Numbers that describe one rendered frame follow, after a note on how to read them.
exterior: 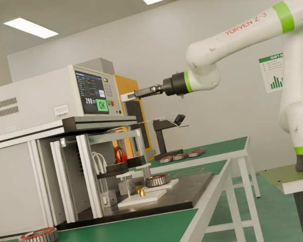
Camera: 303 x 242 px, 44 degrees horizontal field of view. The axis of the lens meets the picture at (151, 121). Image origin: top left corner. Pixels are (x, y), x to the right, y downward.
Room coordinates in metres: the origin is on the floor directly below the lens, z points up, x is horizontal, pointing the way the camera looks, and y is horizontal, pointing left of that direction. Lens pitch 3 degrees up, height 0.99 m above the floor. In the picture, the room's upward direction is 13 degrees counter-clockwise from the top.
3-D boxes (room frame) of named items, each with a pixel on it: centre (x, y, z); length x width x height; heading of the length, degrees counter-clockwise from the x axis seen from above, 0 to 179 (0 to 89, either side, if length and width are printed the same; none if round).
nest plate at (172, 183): (1.65, 0.03, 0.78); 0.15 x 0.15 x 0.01; 75
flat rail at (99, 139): (1.56, 0.16, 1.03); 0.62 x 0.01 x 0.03; 165
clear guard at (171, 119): (1.74, 0.02, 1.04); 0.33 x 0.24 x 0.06; 75
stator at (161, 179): (1.65, 0.03, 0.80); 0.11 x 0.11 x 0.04
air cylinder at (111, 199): (1.46, 0.23, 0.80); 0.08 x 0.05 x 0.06; 165
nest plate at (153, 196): (1.42, 0.09, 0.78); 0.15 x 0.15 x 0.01; 75
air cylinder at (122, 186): (1.69, 0.17, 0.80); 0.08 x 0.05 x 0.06; 165
